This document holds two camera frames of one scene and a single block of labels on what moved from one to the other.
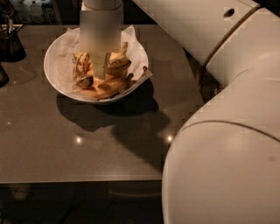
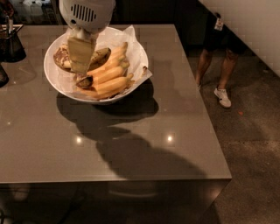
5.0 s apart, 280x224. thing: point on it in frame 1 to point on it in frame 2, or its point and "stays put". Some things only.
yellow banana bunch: [116, 80] stays put
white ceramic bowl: [69, 70] stays put
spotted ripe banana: [117, 67] to [97, 59]
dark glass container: [10, 47] stays put
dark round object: [3, 77] stays put
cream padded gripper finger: [100, 61] to [80, 51]
